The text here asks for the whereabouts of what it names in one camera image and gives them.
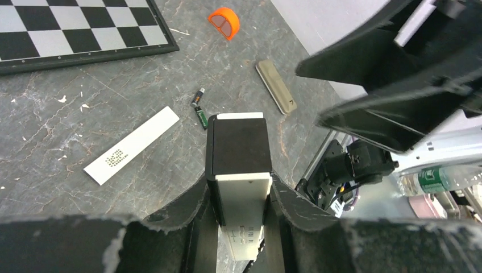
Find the orange tape roll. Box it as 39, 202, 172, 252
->
207, 7, 240, 40

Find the beige remote control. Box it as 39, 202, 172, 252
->
255, 60, 297, 115

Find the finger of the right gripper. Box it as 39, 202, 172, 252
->
317, 76, 481, 154
296, 1, 436, 90

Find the black white chessboard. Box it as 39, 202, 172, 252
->
1, 0, 178, 75

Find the clear plastic bottle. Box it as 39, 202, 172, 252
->
397, 164, 481, 197

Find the white remote back cover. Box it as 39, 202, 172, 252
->
84, 106, 180, 185

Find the white rectangular bar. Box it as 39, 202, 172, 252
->
205, 112, 273, 261

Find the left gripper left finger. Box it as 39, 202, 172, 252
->
144, 177, 218, 272

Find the dark spare AA battery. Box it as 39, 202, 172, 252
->
190, 88, 205, 108

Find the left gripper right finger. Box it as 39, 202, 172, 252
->
264, 173, 339, 272

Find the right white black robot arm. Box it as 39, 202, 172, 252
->
296, 1, 481, 209

